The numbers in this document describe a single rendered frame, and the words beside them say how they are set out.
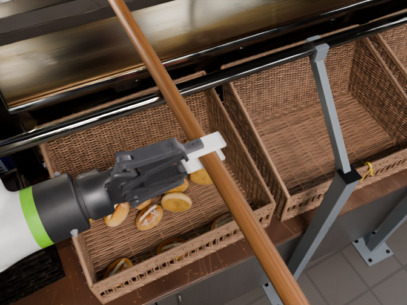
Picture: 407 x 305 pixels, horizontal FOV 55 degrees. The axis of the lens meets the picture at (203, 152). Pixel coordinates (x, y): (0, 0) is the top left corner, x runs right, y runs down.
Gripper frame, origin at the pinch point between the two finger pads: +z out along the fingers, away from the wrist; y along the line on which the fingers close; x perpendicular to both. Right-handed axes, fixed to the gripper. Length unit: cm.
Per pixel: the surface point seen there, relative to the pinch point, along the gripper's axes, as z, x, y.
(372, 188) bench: 64, -1, 61
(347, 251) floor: 73, 3, 119
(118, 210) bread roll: -16, -27, 55
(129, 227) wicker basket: -14, -23, 61
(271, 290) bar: 32, 3, 119
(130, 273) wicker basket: -19, -5, 49
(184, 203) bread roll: 4, -21, 56
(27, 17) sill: -19, -54, 3
